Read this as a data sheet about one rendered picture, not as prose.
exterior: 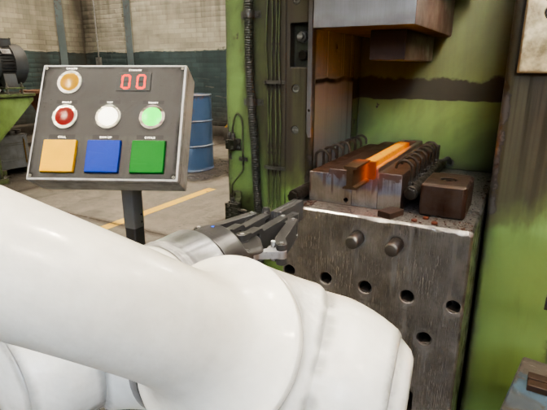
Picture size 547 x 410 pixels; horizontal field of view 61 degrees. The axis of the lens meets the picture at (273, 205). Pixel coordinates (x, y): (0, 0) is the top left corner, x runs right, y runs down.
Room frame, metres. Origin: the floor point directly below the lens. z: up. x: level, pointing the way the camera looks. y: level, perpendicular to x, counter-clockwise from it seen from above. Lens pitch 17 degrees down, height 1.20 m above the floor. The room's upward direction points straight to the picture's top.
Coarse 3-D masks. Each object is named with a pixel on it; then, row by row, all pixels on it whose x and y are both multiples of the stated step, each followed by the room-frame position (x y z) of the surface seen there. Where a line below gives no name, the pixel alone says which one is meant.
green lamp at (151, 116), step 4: (148, 108) 1.06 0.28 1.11; (152, 108) 1.06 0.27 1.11; (156, 108) 1.06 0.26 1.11; (144, 112) 1.05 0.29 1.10; (148, 112) 1.05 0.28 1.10; (152, 112) 1.05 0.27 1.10; (156, 112) 1.05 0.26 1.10; (160, 112) 1.05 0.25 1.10; (144, 116) 1.05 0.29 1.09; (148, 116) 1.05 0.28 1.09; (152, 116) 1.04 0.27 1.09; (156, 116) 1.04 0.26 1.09; (160, 116) 1.04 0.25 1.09; (144, 120) 1.04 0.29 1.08; (148, 120) 1.04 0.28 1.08; (152, 120) 1.04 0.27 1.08; (156, 120) 1.04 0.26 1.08; (148, 124) 1.04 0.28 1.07; (152, 124) 1.04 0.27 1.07
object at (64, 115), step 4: (60, 108) 1.07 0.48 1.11; (64, 108) 1.07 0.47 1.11; (68, 108) 1.07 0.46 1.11; (56, 112) 1.06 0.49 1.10; (60, 112) 1.06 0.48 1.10; (64, 112) 1.06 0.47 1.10; (68, 112) 1.06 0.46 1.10; (72, 112) 1.06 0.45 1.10; (56, 116) 1.06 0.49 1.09; (60, 116) 1.06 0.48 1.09; (64, 116) 1.06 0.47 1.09; (68, 116) 1.06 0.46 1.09; (72, 116) 1.06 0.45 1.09; (56, 120) 1.05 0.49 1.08; (60, 120) 1.05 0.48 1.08; (64, 120) 1.05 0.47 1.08; (68, 120) 1.05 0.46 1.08; (64, 124) 1.05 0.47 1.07
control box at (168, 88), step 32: (64, 96) 1.09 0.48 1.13; (96, 96) 1.08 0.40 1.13; (128, 96) 1.08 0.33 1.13; (160, 96) 1.07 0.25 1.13; (192, 96) 1.14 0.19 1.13; (64, 128) 1.05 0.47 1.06; (96, 128) 1.04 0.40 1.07; (128, 128) 1.04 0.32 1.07; (160, 128) 1.03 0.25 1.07; (32, 160) 1.01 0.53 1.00; (128, 160) 1.00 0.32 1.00
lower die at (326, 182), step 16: (368, 144) 1.34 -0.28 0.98; (384, 144) 1.28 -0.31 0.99; (416, 144) 1.22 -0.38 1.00; (336, 160) 1.10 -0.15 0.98; (352, 160) 1.05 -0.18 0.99; (320, 176) 0.98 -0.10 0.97; (336, 176) 0.96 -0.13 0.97; (384, 176) 0.91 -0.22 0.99; (400, 176) 0.89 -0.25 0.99; (320, 192) 0.98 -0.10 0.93; (336, 192) 0.96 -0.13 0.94; (352, 192) 0.94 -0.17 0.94; (368, 192) 0.92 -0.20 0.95; (384, 192) 0.91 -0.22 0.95; (400, 192) 0.89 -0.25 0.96; (400, 208) 0.90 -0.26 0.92
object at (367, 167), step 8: (400, 144) 1.17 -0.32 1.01; (408, 144) 1.19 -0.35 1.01; (384, 152) 1.05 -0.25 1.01; (392, 152) 1.06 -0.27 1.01; (360, 160) 0.90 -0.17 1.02; (368, 160) 0.90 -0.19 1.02; (376, 160) 0.96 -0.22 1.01; (384, 160) 1.00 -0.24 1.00; (344, 168) 0.85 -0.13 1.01; (352, 168) 0.84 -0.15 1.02; (360, 168) 0.88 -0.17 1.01; (368, 168) 0.91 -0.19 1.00; (352, 176) 0.84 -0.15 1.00; (360, 176) 0.88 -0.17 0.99; (368, 176) 0.91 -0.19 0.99; (352, 184) 0.84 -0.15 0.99; (360, 184) 0.87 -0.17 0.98
